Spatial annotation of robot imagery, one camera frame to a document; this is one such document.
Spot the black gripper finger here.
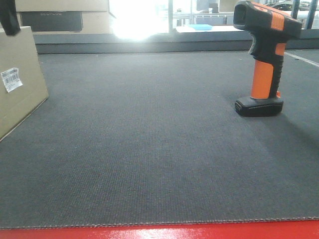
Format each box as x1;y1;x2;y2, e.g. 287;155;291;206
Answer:
0;0;20;35

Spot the brown cardboard package box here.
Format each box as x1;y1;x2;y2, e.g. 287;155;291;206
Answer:
0;26;48;140

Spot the orange black barcode scanner gun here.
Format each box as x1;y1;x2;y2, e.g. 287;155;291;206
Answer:
233;0;302;117

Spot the large cardboard box with print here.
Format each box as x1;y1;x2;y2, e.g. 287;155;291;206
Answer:
15;0;116;35

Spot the white barcode label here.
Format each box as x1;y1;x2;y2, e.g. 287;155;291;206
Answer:
0;67;23;93

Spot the dark grey fabric mat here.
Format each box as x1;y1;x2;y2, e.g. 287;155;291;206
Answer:
0;49;319;229

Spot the blue flat tray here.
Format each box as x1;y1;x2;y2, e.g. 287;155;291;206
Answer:
189;24;213;31

